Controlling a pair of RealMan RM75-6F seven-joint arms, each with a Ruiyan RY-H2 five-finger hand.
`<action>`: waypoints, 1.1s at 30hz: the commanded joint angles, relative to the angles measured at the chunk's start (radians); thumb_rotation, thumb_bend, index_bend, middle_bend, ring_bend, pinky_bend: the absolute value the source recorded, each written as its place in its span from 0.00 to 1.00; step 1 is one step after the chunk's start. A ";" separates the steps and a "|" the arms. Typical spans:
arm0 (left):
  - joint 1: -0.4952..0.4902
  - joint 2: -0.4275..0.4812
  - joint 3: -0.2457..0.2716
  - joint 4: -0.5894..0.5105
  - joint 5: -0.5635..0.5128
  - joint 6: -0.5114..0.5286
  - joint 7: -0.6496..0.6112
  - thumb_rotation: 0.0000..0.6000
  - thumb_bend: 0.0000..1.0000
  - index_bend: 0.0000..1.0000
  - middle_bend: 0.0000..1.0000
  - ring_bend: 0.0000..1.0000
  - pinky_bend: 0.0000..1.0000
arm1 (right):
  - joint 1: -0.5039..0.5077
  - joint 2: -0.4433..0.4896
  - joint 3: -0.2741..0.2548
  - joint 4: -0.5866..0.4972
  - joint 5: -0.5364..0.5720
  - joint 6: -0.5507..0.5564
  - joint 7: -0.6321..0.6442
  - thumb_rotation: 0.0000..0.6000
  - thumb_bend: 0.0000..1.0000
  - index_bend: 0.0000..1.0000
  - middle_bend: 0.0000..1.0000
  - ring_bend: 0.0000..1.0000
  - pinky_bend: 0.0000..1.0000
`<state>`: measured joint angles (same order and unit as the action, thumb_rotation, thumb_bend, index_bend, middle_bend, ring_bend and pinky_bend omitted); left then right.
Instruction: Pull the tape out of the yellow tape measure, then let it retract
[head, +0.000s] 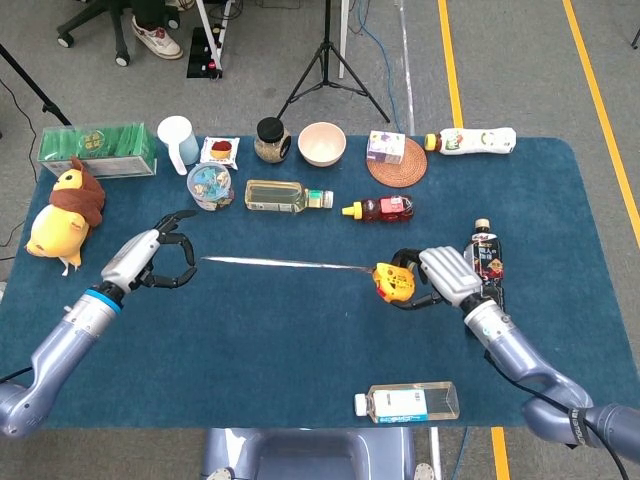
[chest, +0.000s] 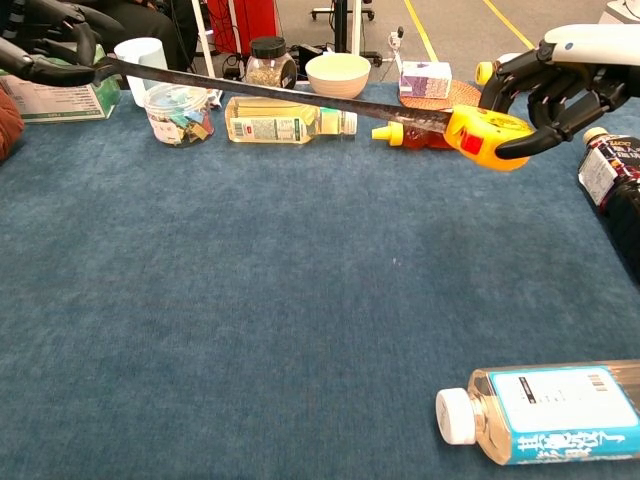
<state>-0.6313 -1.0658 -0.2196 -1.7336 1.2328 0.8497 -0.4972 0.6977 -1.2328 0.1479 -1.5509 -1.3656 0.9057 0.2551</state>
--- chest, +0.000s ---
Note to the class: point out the round woven coaster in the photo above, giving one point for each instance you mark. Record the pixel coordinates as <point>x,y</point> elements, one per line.
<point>465,97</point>

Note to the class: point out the clear jar colourful pieces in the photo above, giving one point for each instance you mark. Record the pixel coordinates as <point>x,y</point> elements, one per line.
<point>177,117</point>

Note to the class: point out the person in dark clothes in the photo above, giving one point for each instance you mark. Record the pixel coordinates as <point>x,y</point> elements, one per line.
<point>150,20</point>

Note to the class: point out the blue carpet mat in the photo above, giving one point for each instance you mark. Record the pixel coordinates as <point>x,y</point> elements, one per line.
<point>250,275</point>

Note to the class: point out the beige bowl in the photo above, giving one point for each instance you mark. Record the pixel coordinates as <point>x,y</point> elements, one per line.
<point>337,75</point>

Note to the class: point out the dark coffee bottle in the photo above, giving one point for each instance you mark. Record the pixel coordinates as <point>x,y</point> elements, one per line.
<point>620,200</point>

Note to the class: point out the clear bottle blue label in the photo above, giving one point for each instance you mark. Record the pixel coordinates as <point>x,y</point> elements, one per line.
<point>550,415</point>

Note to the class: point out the green tissue pack box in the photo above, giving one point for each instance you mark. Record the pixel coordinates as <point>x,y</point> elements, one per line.
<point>60,102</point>

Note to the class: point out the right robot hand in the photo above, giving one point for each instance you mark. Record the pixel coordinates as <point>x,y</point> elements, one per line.
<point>590,45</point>

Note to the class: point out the glass grain jar black lid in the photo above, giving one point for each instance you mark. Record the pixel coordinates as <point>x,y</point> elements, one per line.
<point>270,65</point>

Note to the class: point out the red cabinet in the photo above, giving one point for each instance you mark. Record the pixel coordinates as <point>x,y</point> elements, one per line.
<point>245,20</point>

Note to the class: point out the white upright pole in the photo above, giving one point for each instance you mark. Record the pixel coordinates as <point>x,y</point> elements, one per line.
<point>357,25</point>

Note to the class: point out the white machine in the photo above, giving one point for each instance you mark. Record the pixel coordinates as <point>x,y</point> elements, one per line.
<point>622,7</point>

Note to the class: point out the white red snack packet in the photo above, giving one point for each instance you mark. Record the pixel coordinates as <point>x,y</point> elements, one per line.
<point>216,97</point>

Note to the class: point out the white cup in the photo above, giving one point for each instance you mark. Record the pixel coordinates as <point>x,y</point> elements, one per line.
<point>142,52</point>

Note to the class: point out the pale yellow drink bottle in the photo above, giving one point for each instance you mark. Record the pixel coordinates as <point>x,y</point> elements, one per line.
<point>275,125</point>

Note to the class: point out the white slanted frame pole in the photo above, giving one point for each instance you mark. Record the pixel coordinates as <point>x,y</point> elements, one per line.
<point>202,35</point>

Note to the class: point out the black wheeled stand base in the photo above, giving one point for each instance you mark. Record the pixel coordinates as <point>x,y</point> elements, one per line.
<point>367,13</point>

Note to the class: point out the yellow tape measure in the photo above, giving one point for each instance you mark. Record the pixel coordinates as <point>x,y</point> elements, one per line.
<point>480,135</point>

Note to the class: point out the purple white carton box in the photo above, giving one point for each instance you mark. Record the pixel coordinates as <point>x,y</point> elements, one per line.
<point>425,80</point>

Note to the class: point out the black adapter box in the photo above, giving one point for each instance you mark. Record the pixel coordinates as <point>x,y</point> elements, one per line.
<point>310,51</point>

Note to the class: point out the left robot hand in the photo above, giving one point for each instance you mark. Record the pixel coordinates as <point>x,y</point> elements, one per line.
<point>55,72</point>

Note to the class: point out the white label tea bottle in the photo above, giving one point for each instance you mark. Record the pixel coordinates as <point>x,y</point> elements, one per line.
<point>484,72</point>

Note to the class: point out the honey squeeze bottle yellow cap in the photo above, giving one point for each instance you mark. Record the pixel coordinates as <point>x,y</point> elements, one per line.
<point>415,137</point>

